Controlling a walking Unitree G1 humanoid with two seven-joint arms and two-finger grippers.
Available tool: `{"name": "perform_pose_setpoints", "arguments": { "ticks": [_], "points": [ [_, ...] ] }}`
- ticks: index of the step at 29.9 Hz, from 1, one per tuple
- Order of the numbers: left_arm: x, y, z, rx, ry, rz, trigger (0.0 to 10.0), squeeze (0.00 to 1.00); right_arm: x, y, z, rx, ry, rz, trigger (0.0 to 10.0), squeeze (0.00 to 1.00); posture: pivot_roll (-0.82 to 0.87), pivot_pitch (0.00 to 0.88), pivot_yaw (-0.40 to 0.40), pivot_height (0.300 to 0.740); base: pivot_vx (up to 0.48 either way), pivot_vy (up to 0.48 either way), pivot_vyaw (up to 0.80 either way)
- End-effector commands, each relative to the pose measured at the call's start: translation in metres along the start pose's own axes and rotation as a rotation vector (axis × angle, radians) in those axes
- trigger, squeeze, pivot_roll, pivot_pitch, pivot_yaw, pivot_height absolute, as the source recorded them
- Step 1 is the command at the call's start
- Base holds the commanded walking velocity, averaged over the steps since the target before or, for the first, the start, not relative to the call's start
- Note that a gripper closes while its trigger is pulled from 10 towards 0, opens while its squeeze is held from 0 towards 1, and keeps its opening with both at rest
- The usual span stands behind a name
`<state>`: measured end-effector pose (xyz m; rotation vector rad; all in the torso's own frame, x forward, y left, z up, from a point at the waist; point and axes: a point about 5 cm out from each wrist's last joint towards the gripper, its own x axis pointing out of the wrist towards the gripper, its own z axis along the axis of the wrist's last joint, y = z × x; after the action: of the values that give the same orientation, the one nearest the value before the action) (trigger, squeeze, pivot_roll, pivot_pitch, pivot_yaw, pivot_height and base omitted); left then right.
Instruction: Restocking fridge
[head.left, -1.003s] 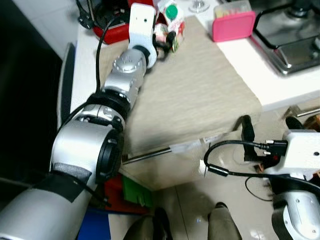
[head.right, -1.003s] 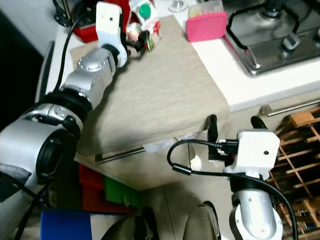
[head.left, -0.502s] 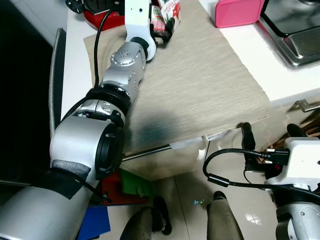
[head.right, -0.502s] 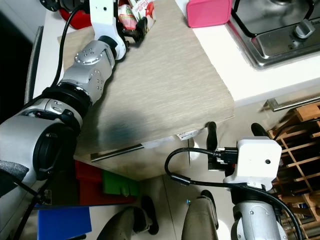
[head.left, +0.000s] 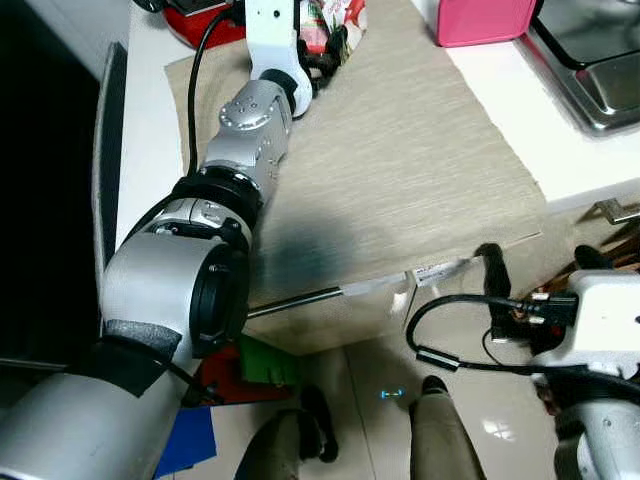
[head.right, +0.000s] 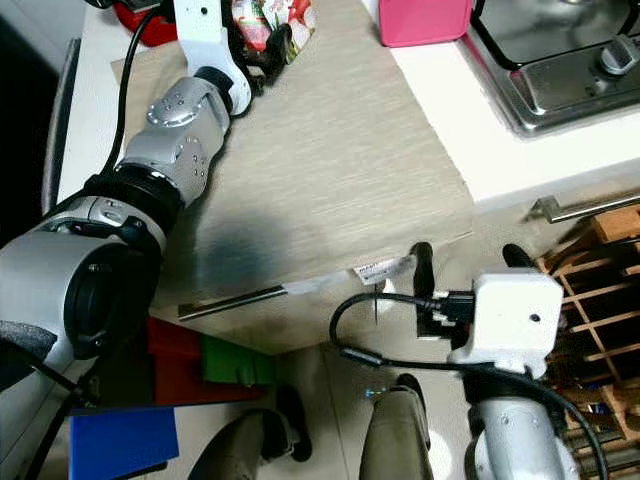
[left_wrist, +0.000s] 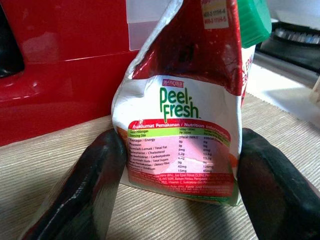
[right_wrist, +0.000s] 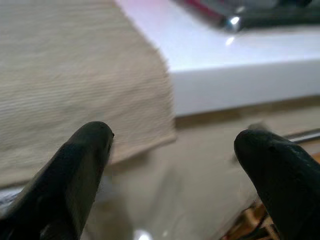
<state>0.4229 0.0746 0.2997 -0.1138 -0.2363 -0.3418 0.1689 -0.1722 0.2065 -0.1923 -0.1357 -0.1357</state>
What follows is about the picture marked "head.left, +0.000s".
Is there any green plastic bin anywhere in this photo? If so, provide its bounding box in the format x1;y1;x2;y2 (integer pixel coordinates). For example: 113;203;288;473
237;335;303;389

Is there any silver cabinet handle bar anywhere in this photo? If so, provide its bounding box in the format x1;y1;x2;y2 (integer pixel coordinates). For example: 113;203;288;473
245;284;348;321
595;197;640;228

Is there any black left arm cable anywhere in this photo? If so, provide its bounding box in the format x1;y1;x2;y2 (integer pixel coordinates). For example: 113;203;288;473
183;0;249;179

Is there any wooden wine rack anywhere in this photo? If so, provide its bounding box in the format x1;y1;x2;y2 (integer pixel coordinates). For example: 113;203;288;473
573;222;640;279

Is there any white paper tag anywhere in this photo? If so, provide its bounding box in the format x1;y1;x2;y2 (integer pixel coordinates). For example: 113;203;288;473
343;277;413;298
411;257;473;288

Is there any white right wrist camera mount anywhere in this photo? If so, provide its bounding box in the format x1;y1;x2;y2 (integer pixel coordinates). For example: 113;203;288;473
546;271;640;383

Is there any red coffee machine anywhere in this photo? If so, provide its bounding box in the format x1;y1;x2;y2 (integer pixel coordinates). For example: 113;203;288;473
163;0;248;51

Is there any beige cloth with white tags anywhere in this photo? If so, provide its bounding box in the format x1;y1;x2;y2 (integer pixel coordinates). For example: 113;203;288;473
163;0;551;357

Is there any white printed drink carton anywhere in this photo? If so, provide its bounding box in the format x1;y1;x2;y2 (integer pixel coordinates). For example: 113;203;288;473
297;0;369;58

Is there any blue plastic bin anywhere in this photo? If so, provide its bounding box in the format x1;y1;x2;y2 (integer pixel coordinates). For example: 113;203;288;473
155;405;218;479

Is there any pink plastic container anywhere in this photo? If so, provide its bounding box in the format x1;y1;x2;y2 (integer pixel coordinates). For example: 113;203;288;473
436;0;539;50

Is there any beige kitchen base cabinet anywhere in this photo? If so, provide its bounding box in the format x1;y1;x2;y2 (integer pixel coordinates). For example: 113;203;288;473
245;200;640;357

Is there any orange plastic bin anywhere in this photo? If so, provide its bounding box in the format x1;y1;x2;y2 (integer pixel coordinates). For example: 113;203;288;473
195;345;263;403

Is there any stainless steel gas hob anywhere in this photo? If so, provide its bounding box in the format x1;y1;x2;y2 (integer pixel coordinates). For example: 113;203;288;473
518;0;640;138

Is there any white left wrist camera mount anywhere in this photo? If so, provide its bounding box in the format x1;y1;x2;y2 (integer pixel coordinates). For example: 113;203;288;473
244;0;317;104

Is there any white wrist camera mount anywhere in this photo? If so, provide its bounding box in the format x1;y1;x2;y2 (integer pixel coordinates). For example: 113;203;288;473
546;271;640;383
244;0;317;104

